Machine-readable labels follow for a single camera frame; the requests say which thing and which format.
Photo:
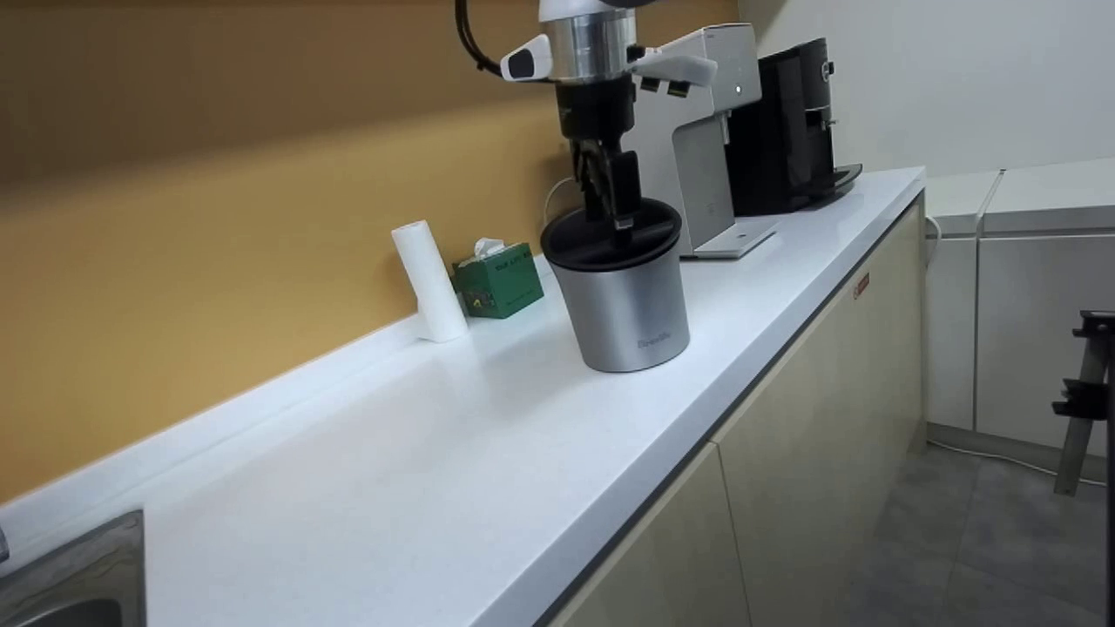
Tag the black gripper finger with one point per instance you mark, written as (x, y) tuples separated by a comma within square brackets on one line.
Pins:
[(595, 174), (625, 192)]

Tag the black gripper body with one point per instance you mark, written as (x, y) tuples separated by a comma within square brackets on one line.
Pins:
[(595, 108)]

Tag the grey metal bin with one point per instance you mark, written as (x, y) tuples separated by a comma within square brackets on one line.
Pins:
[(630, 317)]

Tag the green tissue box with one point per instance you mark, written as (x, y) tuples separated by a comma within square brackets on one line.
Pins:
[(500, 283)]

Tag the black coffee machine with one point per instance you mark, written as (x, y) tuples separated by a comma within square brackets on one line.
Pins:
[(788, 127)]

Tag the red warning sticker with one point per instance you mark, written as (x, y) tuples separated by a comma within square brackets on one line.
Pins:
[(861, 283)]

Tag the beige cabinet door with sticker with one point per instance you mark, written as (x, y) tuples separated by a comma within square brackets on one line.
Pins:
[(825, 419)]

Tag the white floor cabinet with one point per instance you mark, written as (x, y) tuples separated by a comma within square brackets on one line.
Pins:
[(952, 313), (1046, 313)]

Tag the grey black tripod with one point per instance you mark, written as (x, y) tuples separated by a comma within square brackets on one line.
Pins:
[(1081, 400)]

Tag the steel kitchen sink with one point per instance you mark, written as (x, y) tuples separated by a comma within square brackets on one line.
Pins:
[(70, 578)]

